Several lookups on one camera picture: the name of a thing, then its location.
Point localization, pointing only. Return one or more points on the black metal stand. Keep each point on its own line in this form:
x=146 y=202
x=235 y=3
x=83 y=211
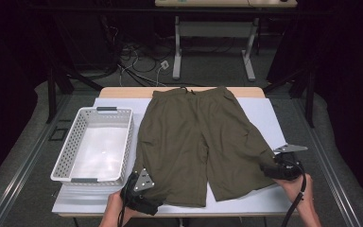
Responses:
x=51 y=94
x=310 y=101

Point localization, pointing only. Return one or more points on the black curtain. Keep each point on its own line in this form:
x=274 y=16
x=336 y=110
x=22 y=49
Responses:
x=6 y=78
x=353 y=78

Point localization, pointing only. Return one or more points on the white plug adapter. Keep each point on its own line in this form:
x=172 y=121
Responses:
x=164 y=64

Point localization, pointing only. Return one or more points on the desk with white legs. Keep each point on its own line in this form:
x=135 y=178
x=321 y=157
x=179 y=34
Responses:
x=214 y=29

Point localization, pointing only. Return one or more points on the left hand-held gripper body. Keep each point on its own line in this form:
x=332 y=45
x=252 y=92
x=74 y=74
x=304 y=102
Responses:
x=143 y=183

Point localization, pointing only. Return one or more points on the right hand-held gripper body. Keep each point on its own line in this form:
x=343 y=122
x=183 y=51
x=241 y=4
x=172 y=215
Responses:
x=290 y=168

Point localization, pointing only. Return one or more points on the black crossbar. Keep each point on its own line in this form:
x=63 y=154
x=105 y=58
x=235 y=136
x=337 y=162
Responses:
x=107 y=10

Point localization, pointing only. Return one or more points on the person's left hand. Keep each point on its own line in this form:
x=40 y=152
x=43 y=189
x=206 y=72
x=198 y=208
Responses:
x=113 y=211

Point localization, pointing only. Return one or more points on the white perforated plastic basket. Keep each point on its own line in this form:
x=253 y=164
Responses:
x=100 y=151

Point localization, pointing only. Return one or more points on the olive green shorts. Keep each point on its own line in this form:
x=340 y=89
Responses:
x=186 y=142

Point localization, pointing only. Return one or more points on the white board sheet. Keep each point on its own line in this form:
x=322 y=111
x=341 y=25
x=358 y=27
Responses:
x=264 y=116

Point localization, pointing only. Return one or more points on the aluminium floor rail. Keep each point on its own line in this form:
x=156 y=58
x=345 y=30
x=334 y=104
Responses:
x=340 y=189
x=11 y=189

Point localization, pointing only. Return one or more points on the person's right hand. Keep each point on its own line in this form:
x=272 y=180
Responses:
x=301 y=190

